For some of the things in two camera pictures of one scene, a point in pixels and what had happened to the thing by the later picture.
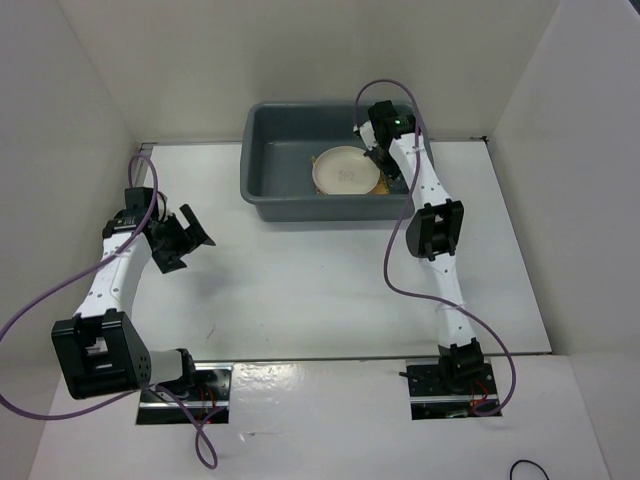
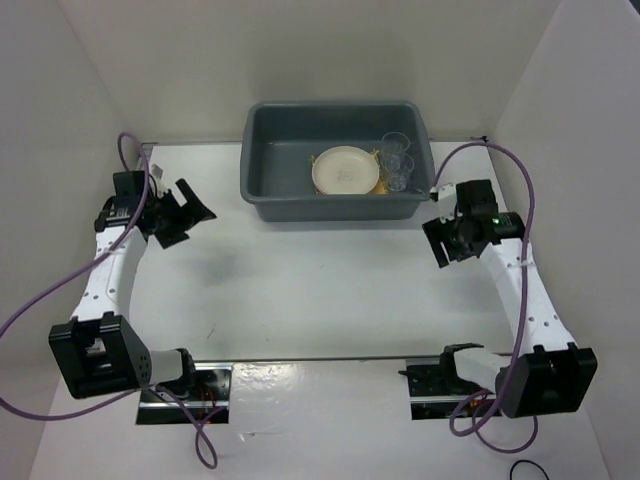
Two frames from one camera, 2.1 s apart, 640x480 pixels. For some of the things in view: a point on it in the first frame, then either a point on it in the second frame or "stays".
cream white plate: (345, 170) stays
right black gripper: (390, 170) -> (437, 231)
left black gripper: (189, 238) -> (186, 215)
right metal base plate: (429, 397) stays
